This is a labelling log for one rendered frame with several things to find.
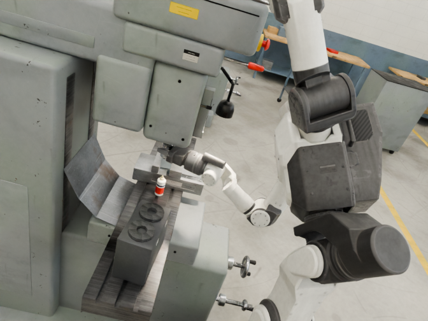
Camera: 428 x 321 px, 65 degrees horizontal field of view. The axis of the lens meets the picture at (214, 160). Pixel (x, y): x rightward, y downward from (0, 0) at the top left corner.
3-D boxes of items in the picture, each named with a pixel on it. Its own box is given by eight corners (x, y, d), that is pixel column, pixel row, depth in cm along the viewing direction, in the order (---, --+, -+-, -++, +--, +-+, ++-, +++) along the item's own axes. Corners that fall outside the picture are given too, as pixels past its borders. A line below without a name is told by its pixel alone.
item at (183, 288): (204, 293, 215) (231, 227, 184) (199, 342, 188) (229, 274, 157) (80, 263, 209) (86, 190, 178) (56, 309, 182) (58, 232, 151)
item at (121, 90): (154, 109, 147) (165, 51, 133) (139, 135, 126) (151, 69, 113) (112, 98, 145) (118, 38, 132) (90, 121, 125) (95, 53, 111)
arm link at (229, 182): (210, 162, 143) (231, 184, 145) (201, 173, 137) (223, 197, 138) (220, 155, 139) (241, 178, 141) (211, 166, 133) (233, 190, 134)
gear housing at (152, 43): (221, 60, 133) (228, 35, 128) (217, 79, 113) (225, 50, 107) (139, 36, 131) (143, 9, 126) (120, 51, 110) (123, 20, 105)
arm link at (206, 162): (200, 165, 145) (223, 176, 143) (188, 179, 137) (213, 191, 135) (205, 145, 138) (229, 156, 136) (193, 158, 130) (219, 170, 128)
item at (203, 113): (202, 134, 140) (215, 88, 129) (201, 139, 136) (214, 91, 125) (193, 132, 139) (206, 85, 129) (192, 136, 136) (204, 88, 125)
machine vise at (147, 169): (202, 179, 180) (207, 162, 174) (200, 195, 167) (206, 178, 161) (139, 162, 176) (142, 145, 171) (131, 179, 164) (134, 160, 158)
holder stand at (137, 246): (163, 242, 135) (172, 206, 125) (143, 286, 117) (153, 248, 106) (135, 233, 136) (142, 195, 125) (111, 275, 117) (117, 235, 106)
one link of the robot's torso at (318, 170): (375, 223, 111) (351, 129, 125) (414, 195, 80) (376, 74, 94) (285, 232, 115) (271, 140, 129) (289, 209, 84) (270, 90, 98)
